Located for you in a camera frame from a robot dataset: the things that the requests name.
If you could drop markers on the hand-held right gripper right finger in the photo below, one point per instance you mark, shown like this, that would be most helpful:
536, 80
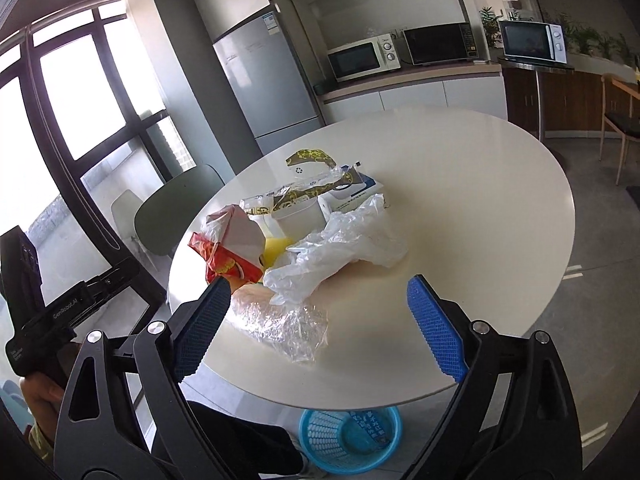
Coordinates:
435, 330

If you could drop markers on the white microwave black door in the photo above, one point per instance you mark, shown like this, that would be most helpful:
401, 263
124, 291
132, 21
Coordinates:
525, 40

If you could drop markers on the white plastic bag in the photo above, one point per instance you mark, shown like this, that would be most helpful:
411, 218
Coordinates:
340, 240

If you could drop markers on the blue printed packet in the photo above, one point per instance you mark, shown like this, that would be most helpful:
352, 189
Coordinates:
367, 427

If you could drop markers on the wooden bar counter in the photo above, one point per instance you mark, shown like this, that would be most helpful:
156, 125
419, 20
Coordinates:
570, 100

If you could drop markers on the gold patterned clear wrapper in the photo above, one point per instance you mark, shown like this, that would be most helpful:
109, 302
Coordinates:
305, 156

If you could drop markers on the potted green plant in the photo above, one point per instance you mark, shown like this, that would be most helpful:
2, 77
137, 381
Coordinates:
490, 27

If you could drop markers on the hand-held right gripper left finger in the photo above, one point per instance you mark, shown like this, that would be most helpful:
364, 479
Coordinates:
202, 330

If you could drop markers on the white kitchen counter cabinet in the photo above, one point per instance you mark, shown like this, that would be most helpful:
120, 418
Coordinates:
415, 95

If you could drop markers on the white plastic container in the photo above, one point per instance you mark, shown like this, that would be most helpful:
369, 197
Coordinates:
300, 217

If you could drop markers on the pale green plastic chair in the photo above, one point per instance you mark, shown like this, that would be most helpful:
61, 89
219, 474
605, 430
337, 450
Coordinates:
125, 215

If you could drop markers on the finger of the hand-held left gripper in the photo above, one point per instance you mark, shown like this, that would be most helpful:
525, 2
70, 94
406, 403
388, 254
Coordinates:
112, 277

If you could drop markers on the white blue cardboard box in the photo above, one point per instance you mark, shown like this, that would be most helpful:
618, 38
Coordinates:
355, 192

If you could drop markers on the person's left hand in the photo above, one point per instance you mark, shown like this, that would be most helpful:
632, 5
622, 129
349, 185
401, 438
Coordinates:
42, 405

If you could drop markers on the silver refrigerator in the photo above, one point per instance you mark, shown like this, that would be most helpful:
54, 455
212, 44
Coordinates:
260, 70

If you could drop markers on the clear plastic wrap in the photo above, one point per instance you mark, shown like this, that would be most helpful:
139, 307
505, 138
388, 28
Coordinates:
280, 320

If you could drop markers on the blue plastic basket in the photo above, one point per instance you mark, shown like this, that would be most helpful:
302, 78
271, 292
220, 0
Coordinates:
320, 440

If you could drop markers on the cream white microwave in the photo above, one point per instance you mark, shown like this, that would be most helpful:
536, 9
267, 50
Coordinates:
360, 57

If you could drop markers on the wooden chair black seat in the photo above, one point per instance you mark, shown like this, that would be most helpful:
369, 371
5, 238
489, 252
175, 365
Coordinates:
620, 117

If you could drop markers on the yellow packet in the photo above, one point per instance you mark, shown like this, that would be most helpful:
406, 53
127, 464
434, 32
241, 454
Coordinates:
275, 250

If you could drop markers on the red white snack bag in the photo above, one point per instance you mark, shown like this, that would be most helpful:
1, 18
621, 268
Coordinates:
225, 260

